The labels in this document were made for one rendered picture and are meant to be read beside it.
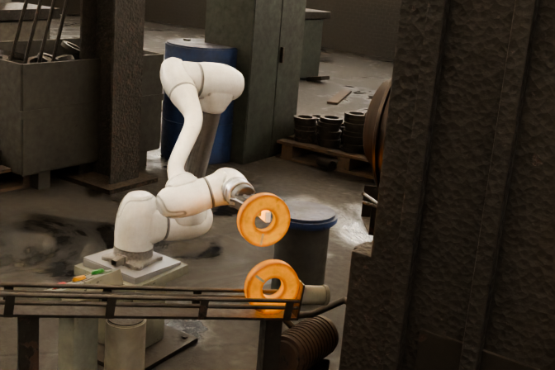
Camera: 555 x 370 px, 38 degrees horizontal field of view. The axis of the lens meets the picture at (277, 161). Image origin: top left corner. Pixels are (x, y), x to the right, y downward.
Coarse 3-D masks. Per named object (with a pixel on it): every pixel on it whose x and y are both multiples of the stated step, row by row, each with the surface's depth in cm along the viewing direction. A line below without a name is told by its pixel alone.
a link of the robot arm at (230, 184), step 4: (228, 180) 250; (232, 180) 249; (236, 180) 247; (240, 180) 247; (244, 180) 248; (228, 184) 248; (232, 184) 246; (236, 184) 246; (248, 184) 247; (224, 188) 249; (228, 188) 246; (232, 188) 246; (224, 192) 249; (228, 192) 246; (224, 196) 250; (228, 196) 246; (228, 200) 246
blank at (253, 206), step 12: (264, 192) 228; (252, 204) 224; (264, 204) 226; (276, 204) 227; (240, 216) 224; (252, 216) 225; (276, 216) 228; (288, 216) 229; (240, 228) 225; (252, 228) 226; (264, 228) 231; (276, 228) 229; (252, 240) 227; (264, 240) 228; (276, 240) 230
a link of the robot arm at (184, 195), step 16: (176, 96) 282; (192, 96) 281; (192, 112) 276; (192, 128) 271; (176, 144) 267; (192, 144) 269; (176, 160) 261; (176, 176) 253; (192, 176) 254; (160, 192) 250; (176, 192) 248; (192, 192) 249; (208, 192) 250; (160, 208) 250; (176, 208) 248; (192, 208) 249; (208, 208) 253
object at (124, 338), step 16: (112, 320) 235; (128, 320) 236; (144, 320) 238; (112, 336) 235; (128, 336) 234; (144, 336) 239; (112, 352) 236; (128, 352) 235; (144, 352) 241; (112, 368) 237; (128, 368) 237; (144, 368) 243
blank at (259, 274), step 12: (264, 264) 220; (276, 264) 220; (288, 264) 224; (252, 276) 219; (264, 276) 220; (276, 276) 221; (288, 276) 222; (252, 288) 219; (288, 288) 223; (264, 312) 223; (276, 312) 224
